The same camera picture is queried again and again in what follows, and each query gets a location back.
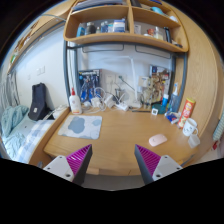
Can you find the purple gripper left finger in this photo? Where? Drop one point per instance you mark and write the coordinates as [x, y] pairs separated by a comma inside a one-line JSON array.
[[72, 167]]

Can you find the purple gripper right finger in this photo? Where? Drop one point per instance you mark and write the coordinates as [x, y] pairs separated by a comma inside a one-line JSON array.
[[152, 166]]

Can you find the pink computer mouse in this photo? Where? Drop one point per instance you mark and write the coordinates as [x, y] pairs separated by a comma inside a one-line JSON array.
[[157, 140]]

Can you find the grey blue mouse pad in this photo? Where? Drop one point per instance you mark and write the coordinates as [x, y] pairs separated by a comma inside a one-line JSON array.
[[81, 126]]

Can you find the clear plastic cup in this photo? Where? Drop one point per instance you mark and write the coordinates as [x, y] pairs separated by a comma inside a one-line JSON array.
[[193, 141]]

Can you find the wooden desk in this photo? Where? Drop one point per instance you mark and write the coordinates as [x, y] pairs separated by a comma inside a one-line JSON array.
[[113, 151]]

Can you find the white mug with face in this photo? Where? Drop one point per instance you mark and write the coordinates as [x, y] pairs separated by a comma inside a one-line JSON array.
[[190, 127]]

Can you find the small white clock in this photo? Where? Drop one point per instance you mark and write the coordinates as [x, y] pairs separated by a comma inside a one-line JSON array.
[[154, 111]]

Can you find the bed with plaid bedding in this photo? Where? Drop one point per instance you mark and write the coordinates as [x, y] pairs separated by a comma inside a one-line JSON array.
[[22, 145]]

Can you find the white bottle red cap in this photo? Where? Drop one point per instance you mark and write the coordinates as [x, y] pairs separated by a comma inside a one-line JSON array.
[[75, 103]]

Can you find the white desk lamp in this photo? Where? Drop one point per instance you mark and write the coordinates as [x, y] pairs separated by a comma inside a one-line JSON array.
[[136, 102]]

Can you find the black backpack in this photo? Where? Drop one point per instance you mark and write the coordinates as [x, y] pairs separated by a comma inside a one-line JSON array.
[[38, 109]]

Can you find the white power strip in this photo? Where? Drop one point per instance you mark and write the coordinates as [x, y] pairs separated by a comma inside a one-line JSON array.
[[122, 106]]

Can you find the blue spray bottle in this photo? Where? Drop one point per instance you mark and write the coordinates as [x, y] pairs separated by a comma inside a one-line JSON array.
[[174, 98]]

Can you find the red chips can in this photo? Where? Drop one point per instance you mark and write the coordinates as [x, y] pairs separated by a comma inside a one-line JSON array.
[[186, 112]]

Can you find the teal blanket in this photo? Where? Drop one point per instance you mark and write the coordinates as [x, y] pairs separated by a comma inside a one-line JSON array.
[[11, 117]]

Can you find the blue robot model box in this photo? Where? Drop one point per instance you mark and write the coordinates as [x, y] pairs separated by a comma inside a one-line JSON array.
[[89, 80]]

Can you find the colourful figure box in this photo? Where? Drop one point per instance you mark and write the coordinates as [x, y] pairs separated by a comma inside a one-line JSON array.
[[160, 78]]

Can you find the wooden wall shelf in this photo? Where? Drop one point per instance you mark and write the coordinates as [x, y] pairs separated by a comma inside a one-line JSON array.
[[150, 22]]

